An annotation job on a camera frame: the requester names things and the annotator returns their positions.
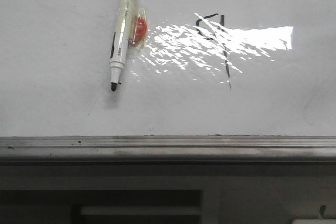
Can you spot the red round magnet with tape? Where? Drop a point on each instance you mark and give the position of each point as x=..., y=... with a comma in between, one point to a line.
x=139, y=27

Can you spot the white whiteboard marker pen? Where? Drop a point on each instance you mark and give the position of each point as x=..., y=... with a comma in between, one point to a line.
x=121, y=36

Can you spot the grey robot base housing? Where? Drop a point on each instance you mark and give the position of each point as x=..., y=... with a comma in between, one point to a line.
x=167, y=193

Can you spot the aluminium whiteboard frame rail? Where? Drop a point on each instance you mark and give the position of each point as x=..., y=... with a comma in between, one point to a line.
x=169, y=148

